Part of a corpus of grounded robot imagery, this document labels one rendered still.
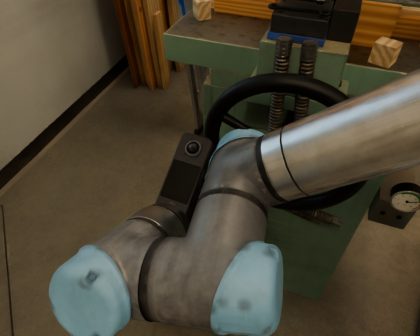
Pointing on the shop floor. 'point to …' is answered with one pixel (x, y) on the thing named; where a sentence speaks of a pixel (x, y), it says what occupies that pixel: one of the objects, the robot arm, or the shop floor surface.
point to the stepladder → (193, 74)
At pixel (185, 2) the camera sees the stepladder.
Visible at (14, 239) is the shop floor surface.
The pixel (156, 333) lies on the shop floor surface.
